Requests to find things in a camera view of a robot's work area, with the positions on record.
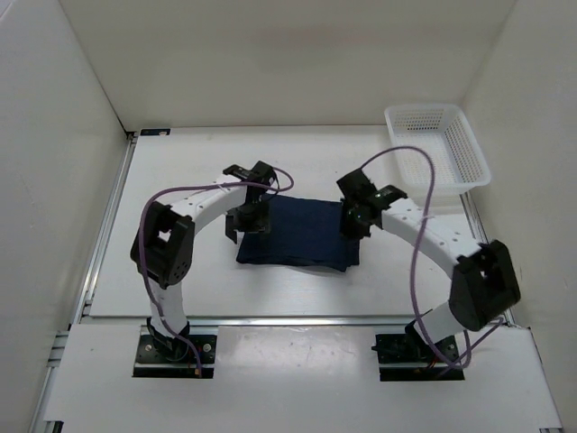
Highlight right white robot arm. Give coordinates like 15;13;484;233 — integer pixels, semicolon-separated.
337;169;521;361

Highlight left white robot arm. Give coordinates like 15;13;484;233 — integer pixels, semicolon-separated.
130;161;278;361

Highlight dark blue denim trousers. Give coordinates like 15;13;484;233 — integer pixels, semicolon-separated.
236;196;360;272

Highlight aluminium rail frame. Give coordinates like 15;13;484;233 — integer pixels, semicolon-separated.
32;126;562;432

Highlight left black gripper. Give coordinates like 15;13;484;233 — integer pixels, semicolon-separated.
224;199;270;242

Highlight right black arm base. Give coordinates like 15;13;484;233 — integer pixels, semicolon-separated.
371;332;465;382

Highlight white perforated plastic basket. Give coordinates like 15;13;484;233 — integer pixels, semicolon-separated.
384;104;491;198

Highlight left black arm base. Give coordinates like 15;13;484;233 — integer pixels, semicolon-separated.
133;329;217;380

